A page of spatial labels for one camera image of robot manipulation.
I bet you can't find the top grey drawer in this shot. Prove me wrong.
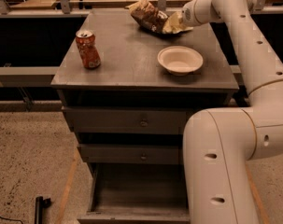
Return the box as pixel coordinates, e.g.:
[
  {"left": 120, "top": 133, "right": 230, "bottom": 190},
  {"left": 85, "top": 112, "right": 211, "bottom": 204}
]
[{"left": 63, "top": 106, "right": 191, "bottom": 134}]

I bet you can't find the brown chip bag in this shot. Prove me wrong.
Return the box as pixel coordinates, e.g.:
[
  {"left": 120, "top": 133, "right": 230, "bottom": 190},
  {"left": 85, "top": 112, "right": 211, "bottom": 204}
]
[{"left": 126, "top": 0, "right": 192, "bottom": 34}]

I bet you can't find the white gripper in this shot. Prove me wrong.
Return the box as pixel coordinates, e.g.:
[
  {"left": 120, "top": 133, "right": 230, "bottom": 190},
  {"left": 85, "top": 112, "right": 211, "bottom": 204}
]
[{"left": 182, "top": 0, "right": 223, "bottom": 27}]

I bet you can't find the open bottom grey drawer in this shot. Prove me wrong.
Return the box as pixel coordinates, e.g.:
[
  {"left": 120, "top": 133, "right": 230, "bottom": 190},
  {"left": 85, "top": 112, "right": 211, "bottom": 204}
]
[{"left": 78, "top": 164, "right": 190, "bottom": 224}]

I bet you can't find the white paper bowl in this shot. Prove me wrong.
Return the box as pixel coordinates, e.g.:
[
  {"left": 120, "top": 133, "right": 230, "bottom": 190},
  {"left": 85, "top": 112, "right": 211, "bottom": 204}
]
[{"left": 157, "top": 46, "right": 204, "bottom": 76}]

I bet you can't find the orange soda can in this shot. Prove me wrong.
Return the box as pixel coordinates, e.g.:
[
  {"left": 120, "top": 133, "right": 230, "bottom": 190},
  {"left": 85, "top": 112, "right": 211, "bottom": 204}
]
[{"left": 75, "top": 29, "right": 101, "bottom": 69}]

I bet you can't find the black floor cable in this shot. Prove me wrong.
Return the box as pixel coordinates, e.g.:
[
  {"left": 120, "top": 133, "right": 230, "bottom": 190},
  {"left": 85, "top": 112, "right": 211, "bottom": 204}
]
[{"left": 0, "top": 207, "right": 25, "bottom": 224}]

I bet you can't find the grey drawer cabinet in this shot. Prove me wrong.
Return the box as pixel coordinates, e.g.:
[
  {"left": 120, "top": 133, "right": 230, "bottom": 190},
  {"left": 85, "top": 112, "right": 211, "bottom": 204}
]
[{"left": 50, "top": 9, "right": 240, "bottom": 224}]

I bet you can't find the grey metal railing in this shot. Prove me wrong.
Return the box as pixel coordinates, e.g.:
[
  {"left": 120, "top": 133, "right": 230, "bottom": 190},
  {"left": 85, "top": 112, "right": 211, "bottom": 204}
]
[{"left": 0, "top": 0, "right": 283, "bottom": 87}]

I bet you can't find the middle grey drawer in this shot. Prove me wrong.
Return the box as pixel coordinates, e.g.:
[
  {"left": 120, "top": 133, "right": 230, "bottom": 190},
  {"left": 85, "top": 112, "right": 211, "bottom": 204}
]
[{"left": 78, "top": 144, "right": 182, "bottom": 165}]

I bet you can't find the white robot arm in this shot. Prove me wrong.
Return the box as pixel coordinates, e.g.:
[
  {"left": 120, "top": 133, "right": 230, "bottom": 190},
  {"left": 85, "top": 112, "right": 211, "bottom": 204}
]
[{"left": 183, "top": 0, "right": 283, "bottom": 224}]

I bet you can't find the black floor post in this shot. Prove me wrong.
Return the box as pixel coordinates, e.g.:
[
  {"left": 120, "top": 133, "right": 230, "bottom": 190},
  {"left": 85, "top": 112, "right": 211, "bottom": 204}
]
[{"left": 35, "top": 196, "right": 51, "bottom": 224}]

